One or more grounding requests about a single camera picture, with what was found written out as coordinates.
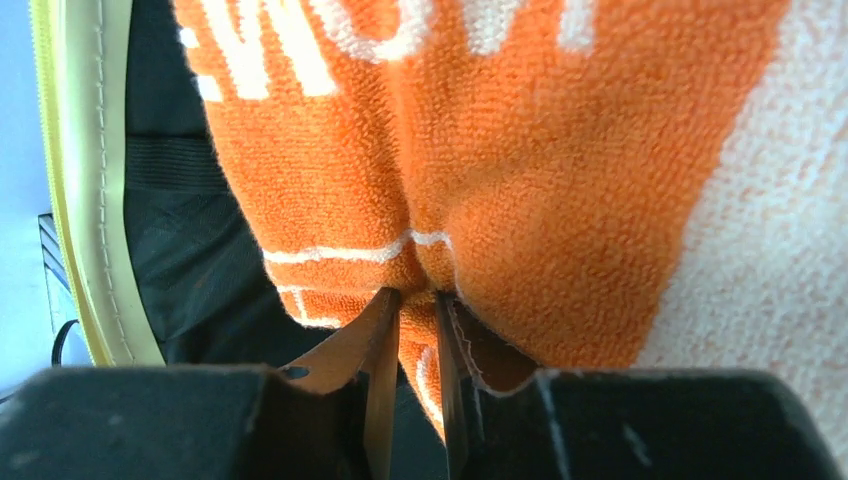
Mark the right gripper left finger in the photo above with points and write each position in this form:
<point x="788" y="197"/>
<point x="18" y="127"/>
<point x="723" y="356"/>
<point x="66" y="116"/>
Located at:
<point x="364" y="353"/>

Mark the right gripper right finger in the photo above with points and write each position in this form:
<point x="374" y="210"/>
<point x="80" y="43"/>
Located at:
<point x="481" y="373"/>

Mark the orange white towel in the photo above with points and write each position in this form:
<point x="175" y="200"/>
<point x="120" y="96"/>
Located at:
<point x="603" y="183"/>

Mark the yellow hard-shell suitcase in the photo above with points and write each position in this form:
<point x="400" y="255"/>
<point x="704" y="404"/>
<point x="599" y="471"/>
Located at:
<point x="152" y="246"/>

